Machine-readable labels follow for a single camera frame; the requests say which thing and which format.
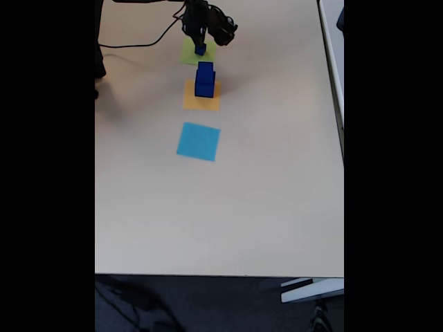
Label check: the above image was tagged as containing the orange paper square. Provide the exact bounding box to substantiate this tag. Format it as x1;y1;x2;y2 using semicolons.
182;78;221;111

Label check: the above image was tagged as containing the large blue cube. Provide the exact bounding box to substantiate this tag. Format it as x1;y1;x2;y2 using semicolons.
194;70;216;99

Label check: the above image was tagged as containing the black camera box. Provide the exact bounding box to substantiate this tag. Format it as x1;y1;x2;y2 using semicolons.
207;3;239;47

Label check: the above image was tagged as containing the medium blue cube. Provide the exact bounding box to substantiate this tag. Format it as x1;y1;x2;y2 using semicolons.
197;61;215;80

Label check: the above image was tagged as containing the green paper square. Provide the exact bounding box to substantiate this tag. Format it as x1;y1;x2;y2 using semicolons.
179;37;217;66

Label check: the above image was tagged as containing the white neighbouring table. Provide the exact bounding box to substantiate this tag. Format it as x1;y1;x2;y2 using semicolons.
317;0;345;162

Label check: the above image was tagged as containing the white table leg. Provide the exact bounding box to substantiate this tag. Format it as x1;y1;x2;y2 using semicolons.
280;277;345;304

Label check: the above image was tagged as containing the light blue paper square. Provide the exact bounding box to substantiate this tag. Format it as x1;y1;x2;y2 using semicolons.
176;122;222;163

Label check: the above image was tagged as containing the black cable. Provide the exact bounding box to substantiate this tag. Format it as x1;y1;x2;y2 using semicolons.
98;6;186;48

